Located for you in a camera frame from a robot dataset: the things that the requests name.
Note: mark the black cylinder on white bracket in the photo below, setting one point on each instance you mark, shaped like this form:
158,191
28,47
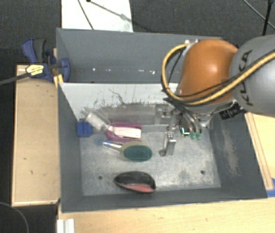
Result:
229,111

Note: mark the pale wood board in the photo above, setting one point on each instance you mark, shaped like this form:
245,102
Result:
35,139

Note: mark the clear plastic bottle blue cap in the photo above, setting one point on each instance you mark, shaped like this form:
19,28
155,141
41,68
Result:
96,123

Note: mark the black and red oval case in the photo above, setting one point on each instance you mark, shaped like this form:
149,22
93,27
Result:
135,181

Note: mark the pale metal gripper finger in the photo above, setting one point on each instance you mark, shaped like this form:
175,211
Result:
166,143
171,146

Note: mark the grey metal bin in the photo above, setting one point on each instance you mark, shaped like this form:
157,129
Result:
118,54

